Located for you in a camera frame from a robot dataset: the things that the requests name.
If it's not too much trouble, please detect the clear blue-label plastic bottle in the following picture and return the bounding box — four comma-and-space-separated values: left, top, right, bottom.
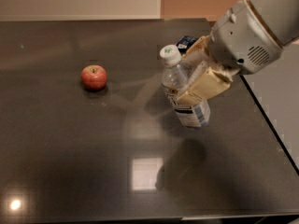
160, 45, 210, 129

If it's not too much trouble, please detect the grey side table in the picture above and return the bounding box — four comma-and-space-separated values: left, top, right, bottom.
242, 41, 299, 171

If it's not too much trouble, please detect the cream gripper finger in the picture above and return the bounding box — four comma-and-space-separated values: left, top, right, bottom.
182, 35, 214, 66
176, 62, 233, 105

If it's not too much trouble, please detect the dark blue snack packet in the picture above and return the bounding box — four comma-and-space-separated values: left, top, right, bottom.
176, 35, 197, 53

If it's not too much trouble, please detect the red apple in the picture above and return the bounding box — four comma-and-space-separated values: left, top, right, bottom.
81, 65, 107, 91

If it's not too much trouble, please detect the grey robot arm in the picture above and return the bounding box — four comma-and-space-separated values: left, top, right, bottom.
176, 0, 299, 105

